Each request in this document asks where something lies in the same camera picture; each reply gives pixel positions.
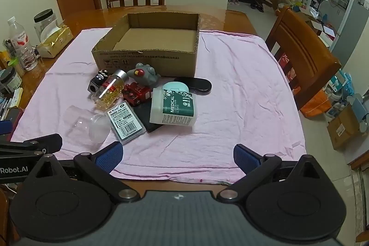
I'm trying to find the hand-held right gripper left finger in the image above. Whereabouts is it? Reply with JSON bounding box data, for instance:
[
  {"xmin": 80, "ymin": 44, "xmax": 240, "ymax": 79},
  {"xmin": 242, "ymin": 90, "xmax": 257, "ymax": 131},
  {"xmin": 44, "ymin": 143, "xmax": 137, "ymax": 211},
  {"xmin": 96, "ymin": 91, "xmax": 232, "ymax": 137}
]
[{"xmin": 27, "ymin": 141, "xmax": 139, "ymax": 204}]

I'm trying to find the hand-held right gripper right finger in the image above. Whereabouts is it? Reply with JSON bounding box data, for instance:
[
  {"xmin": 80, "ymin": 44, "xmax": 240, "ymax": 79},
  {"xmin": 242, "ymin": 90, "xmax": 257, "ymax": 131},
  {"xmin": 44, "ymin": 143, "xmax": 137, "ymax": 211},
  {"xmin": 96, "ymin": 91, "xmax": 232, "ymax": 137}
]
[{"xmin": 216, "ymin": 144, "xmax": 329, "ymax": 204}]

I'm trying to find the clear labelled staple case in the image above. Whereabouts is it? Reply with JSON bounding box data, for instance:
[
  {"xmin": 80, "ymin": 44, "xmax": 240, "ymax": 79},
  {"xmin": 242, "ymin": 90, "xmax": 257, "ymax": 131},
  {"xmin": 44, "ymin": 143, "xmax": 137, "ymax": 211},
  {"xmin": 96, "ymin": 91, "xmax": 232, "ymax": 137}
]
[{"xmin": 104, "ymin": 103, "xmax": 146, "ymax": 145}]

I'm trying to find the clear plastic cup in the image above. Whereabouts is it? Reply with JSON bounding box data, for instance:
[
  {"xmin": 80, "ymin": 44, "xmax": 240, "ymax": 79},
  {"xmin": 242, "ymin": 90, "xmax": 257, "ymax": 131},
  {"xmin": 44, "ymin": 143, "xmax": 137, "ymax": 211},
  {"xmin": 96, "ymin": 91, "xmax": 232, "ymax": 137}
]
[{"xmin": 64, "ymin": 105, "xmax": 111, "ymax": 147}]

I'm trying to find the black square device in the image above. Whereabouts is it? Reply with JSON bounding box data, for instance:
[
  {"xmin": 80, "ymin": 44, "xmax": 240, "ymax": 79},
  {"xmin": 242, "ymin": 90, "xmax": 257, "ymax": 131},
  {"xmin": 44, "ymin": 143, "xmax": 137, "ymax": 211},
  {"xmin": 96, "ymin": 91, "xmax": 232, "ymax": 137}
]
[{"xmin": 134, "ymin": 102, "xmax": 165, "ymax": 133}]

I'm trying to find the clear bottle of gold capsules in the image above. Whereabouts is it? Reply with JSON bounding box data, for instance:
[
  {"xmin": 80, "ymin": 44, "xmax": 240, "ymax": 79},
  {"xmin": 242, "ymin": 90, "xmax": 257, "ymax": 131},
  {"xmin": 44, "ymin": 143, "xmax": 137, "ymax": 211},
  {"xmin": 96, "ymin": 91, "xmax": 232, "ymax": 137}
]
[{"xmin": 92, "ymin": 69, "xmax": 128, "ymax": 111}]

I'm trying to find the black dice pencil sharpener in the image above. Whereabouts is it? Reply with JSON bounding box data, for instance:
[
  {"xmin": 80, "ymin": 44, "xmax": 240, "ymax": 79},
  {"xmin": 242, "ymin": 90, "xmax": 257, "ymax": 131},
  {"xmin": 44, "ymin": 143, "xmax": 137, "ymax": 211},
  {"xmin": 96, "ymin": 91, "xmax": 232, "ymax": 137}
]
[{"xmin": 87, "ymin": 70, "xmax": 110, "ymax": 94}]

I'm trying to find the white cotton swab box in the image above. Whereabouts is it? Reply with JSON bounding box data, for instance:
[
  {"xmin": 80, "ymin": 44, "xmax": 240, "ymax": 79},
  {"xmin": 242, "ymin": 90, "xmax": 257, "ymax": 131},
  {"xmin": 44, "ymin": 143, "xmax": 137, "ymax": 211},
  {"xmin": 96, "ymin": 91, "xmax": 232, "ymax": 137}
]
[{"xmin": 149, "ymin": 87, "xmax": 199, "ymax": 127}]

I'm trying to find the cardboard box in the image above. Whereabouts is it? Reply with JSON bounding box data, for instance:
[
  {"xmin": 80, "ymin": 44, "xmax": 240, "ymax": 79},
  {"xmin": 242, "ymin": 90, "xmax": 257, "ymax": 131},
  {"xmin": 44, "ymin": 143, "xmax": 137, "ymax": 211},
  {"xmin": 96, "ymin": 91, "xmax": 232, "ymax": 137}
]
[
  {"xmin": 92, "ymin": 13, "xmax": 201, "ymax": 78},
  {"xmin": 327, "ymin": 105, "xmax": 364, "ymax": 151}
]

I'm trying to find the small dark-lidded jar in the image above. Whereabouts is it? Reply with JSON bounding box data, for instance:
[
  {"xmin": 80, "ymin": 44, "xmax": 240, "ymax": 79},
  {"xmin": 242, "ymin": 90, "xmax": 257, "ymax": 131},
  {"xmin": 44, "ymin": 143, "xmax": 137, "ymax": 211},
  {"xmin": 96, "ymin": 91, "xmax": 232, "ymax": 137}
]
[{"xmin": 0, "ymin": 67, "xmax": 23, "ymax": 94}]

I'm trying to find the pink cloth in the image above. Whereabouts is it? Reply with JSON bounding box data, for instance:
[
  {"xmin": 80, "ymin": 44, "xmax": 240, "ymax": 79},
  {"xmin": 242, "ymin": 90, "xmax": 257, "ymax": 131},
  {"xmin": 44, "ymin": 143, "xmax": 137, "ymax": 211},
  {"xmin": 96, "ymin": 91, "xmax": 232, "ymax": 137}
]
[{"xmin": 10, "ymin": 27, "xmax": 307, "ymax": 185}]

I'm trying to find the red toy train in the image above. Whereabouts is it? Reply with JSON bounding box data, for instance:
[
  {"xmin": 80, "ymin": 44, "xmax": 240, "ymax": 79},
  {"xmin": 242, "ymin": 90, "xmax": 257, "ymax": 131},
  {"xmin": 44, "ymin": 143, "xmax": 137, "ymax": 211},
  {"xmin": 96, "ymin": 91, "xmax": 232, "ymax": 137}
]
[{"xmin": 122, "ymin": 82, "xmax": 152, "ymax": 107}]

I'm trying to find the clear plastic water bottle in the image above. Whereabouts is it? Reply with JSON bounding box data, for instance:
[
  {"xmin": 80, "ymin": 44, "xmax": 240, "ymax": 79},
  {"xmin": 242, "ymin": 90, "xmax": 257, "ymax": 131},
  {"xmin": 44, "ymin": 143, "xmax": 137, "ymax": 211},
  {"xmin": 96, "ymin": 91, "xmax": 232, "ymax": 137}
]
[{"xmin": 6, "ymin": 16, "xmax": 39, "ymax": 71}]

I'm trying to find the black glasses case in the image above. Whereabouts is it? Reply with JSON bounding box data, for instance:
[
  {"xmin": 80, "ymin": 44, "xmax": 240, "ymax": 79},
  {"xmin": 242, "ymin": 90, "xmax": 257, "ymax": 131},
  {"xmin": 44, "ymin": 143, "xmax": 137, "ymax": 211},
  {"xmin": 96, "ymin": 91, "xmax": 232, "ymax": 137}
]
[{"xmin": 174, "ymin": 77, "xmax": 213, "ymax": 96}]

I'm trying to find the grey toy mouse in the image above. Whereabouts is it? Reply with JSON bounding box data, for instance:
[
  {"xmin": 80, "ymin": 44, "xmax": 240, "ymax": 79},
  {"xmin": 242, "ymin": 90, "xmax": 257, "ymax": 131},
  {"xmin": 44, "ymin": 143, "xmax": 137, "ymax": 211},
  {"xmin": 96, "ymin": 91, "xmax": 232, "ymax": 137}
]
[{"xmin": 127, "ymin": 63, "xmax": 161, "ymax": 88}]

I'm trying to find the orange bag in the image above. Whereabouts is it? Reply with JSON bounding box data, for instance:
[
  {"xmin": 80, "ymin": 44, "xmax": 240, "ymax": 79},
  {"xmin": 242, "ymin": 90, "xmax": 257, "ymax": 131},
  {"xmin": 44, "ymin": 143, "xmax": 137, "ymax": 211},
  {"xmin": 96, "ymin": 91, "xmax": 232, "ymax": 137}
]
[{"xmin": 300, "ymin": 90, "xmax": 332, "ymax": 119}]

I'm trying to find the mint green earbud case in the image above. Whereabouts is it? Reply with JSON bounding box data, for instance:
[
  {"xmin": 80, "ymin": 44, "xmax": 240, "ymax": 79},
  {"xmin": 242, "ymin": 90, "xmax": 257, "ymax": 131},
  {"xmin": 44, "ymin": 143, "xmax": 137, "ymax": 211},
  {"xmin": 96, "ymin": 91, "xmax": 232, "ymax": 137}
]
[{"xmin": 162, "ymin": 81, "xmax": 189, "ymax": 95}]

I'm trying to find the gold tissue box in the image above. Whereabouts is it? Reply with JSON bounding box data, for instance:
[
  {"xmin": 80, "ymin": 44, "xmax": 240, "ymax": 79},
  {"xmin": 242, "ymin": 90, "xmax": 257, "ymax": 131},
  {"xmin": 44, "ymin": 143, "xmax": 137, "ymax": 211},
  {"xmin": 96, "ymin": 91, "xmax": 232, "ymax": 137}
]
[{"xmin": 37, "ymin": 24, "xmax": 74, "ymax": 58}]

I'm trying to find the cardboard box on floor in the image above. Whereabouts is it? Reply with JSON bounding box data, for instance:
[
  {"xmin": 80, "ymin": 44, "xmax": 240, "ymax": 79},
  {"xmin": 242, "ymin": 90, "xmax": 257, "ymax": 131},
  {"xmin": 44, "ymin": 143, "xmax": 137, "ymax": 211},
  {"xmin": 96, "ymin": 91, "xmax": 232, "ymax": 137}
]
[{"xmin": 327, "ymin": 105, "xmax": 364, "ymax": 151}]

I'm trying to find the clear jar with black lid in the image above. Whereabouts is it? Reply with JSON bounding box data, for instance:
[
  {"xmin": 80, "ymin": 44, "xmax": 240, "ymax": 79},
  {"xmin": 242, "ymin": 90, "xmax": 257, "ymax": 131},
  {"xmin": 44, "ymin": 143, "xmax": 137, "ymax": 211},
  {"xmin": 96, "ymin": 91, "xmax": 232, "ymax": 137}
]
[{"xmin": 34, "ymin": 9, "xmax": 60, "ymax": 42}]

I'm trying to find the wooden chair with grooved back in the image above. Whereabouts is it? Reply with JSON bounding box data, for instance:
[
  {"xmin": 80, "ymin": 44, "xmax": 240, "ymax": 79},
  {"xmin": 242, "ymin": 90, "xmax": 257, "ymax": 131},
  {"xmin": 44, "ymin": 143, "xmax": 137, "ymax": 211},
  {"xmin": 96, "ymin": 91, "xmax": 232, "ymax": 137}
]
[{"xmin": 265, "ymin": 6, "xmax": 342, "ymax": 111}]

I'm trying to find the grey refrigerator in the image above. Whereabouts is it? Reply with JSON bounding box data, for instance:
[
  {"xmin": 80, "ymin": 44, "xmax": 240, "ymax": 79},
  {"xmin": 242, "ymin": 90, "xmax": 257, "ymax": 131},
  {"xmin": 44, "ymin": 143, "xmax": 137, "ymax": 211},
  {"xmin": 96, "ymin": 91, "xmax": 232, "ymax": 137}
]
[{"xmin": 329, "ymin": 0, "xmax": 369, "ymax": 68}]

